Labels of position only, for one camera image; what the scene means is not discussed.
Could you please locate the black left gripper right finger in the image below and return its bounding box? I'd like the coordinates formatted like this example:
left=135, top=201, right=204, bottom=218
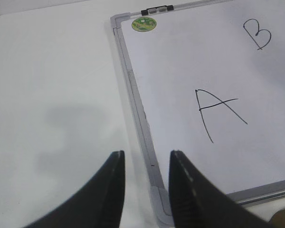
left=169, top=151, right=272, bottom=228

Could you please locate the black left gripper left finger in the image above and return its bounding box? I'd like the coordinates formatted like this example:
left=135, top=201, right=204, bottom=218
left=28, top=151, right=125, bottom=228

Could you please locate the round green magnet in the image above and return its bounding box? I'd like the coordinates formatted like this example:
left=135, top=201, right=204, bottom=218
left=132, top=17, right=157, bottom=32

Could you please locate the white board with grey frame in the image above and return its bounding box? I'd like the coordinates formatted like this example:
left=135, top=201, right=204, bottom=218
left=111, top=0, right=285, bottom=227

